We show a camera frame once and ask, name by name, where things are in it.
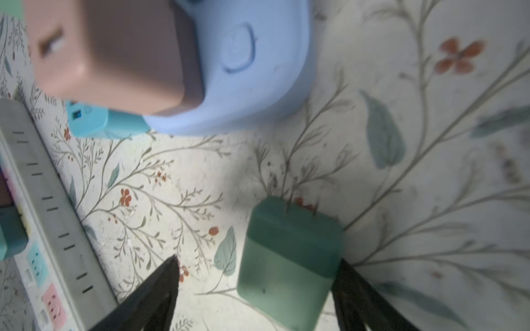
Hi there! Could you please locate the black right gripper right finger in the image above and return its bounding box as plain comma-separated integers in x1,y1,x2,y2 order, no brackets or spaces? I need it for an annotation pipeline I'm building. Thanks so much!
331,260,418,331

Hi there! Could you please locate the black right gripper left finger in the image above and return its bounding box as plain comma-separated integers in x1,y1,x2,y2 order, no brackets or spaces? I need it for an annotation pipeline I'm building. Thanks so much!
92,255,180,331

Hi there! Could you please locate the green charger plug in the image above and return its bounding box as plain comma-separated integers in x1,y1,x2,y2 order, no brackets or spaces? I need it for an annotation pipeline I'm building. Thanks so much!
237,197,345,330

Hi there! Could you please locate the white multicolour power strip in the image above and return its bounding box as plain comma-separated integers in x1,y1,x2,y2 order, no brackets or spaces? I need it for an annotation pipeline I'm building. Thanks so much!
1,99,117,330

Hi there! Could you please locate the teal power strip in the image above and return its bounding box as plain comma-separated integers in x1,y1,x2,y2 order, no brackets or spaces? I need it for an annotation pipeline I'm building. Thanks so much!
65,101,150,139

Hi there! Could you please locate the pink charger plug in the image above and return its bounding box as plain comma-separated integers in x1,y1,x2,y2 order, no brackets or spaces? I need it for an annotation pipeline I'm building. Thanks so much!
0,173,13,208
23,1,204,116

